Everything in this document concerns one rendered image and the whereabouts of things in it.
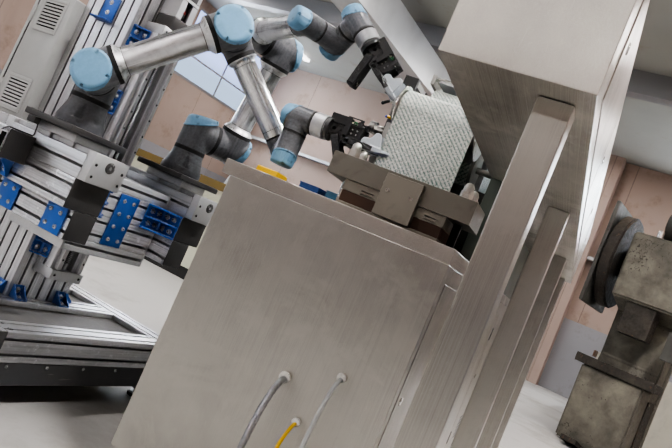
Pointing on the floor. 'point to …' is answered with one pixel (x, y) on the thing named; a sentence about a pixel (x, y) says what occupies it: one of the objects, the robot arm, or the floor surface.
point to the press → (624, 338)
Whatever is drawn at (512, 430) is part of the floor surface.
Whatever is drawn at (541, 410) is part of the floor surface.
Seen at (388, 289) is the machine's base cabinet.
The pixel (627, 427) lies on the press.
